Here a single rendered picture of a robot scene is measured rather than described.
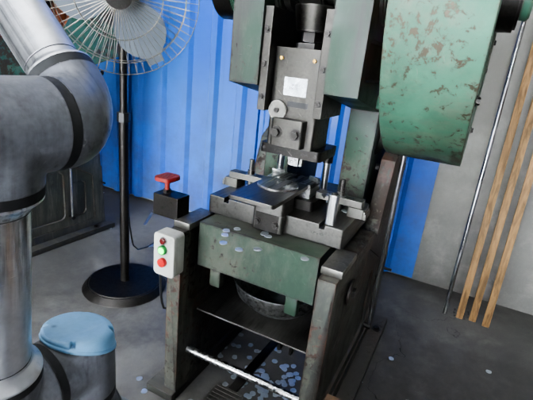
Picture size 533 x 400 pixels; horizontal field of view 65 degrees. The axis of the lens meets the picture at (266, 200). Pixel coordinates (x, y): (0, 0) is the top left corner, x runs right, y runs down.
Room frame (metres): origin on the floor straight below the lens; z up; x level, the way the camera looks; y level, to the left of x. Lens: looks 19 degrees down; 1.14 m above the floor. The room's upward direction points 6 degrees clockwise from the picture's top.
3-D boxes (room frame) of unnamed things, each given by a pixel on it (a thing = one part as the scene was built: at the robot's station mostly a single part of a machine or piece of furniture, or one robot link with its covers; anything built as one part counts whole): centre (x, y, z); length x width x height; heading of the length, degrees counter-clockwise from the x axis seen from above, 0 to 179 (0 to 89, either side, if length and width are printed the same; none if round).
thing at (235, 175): (1.39, 0.07, 0.76); 0.17 x 0.06 x 0.10; 65
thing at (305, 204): (1.32, -0.09, 0.72); 0.20 x 0.16 x 0.03; 65
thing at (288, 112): (1.28, -0.07, 1.04); 0.17 x 0.15 x 0.30; 155
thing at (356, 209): (1.25, -0.24, 0.76); 0.17 x 0.06 x 0.10; 65
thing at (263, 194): (1.16, -0.01, 0.72); 0.25 x 0.14 x 0.14; 155
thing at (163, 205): (1.24, 0.30, 0.62); 0.10 x 0.06 x 0.20; 65
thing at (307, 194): (1.31, -0.08, 0.76); 0.15 x 0.09 x 0.05; 65
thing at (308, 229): (1.32, -0.08, 0.68); 0.45 x 0.30 x 0.06; 65
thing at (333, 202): (1.13, -0.19, 0.75); 0.03 x 0.03 x 0.10; 65
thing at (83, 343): (0.59, 0.30, 0.62); 0.13 x 0.12 x 0.14; 151
